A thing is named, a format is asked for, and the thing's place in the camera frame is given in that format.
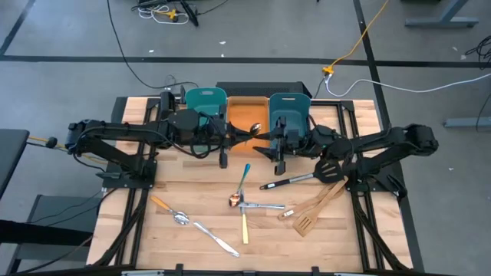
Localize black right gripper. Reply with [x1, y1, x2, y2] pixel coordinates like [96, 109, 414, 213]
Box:
[252, 117, 310, 176]

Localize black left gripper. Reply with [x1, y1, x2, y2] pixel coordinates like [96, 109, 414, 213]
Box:
[205, 105, 254, 169]

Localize all-silver table knife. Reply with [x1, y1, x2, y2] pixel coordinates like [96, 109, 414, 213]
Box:
[236, 202, 286, 210]
[192, 220, 241, 258]

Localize black slotted spatula steel handle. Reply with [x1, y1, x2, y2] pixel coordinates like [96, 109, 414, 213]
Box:
[259, 159, 345, 191]

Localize gold spoon teal-green handle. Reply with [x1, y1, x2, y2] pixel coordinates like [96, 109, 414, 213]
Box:
[229, 163, 252, 209]

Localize wooden spoon with label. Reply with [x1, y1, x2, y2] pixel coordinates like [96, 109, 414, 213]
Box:
[277, 182, 345, 222]

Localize wooden slotted spatula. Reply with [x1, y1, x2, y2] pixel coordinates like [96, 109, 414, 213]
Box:
[292, 176, 349, 238]

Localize knife with yellow handle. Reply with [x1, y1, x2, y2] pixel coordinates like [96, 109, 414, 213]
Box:
[239, 189, 250, 245]

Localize silver spoon orange handle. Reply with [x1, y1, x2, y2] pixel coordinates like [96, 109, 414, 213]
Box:
[149, 195, 190, 226]

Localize orange wooden tray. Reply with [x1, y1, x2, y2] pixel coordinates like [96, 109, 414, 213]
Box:
[226, 95, 271, 154]

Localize blue-grey plastic bin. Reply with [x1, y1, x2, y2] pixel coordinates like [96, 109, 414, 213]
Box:
[268, 92, 314, 139]

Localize teal green plastic bin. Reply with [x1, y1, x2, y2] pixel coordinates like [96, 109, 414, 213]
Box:
[184, 87, 228, 154]

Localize black mesh-top box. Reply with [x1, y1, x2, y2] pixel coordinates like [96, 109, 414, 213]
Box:
[216, 80, 312, 99]

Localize black bar on floor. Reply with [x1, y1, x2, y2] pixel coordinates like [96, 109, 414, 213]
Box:
[180, 0, 200, 28]

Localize grey straight desk foot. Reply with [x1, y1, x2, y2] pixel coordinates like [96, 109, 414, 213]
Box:
[443, 117, 491, 129]

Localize grey stand base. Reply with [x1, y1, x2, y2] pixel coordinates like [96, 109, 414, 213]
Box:
[7, 194, 103, 276]

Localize grey T-shaped desk foot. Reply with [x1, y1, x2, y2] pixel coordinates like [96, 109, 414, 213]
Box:
[404, 0, 480, 28]

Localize black side table top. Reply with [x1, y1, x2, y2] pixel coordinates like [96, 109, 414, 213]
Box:
[0, 129, 31, 199]

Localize yellow extension cable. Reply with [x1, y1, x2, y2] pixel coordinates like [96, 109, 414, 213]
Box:
[321, 0, 390, 76]

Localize white and yellow cable bundle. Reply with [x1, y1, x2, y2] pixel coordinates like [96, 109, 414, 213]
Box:
[137, 4, 191, 26]

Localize black aluminium table frame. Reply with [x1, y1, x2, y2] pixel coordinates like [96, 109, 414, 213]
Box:
[86, 95, 426, 276]

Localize long black floor cable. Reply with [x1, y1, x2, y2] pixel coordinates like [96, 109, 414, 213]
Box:
[106, 0, 199, 90]

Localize white floor cable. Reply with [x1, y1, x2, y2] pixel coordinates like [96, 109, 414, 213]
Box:
[325, 72, 491, 97]

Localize yellow cord with black knob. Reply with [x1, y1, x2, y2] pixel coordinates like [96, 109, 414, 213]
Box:
[26, 134, 110, 166]

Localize black cable bundle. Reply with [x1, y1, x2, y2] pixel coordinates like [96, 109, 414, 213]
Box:
[465, 34, 491, 64]

